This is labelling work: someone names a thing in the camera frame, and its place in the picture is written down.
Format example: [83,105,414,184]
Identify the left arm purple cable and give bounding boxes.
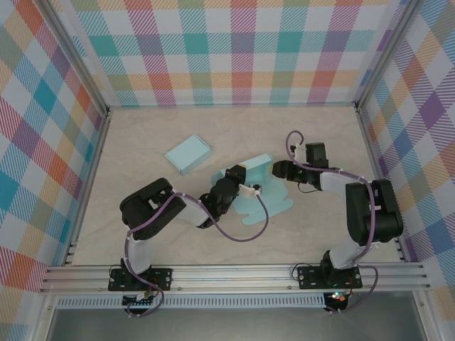
[124,184,269,318]

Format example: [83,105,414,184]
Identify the white slotted cable duct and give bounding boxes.
[56,293,327,309]

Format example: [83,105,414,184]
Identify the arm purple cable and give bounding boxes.
[286,130,380,315]
[124,184,269,318]

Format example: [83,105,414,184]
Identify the aluminium mounting rail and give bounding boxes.
[38,264,433,294]

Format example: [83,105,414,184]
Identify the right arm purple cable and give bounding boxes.
[286,130,380,315]

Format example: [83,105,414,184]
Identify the aluminium frame post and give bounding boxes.
[35,0,112,118]
[354,0,426,111]

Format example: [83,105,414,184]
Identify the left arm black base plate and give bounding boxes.
[107,268,174,293]

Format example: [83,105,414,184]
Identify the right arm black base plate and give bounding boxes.
[297,265,363,291]

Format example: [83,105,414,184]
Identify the aluminium table edge rail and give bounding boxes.
[355,102,412,263]
[63,108,112,266]

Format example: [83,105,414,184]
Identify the grey metal panel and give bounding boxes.
[45,307,427,341]

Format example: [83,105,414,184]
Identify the light blue paper box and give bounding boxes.
[164,134,213,177]
[211,152,295,227]

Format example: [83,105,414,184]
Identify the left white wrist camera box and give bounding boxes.
[237,182,263,198]

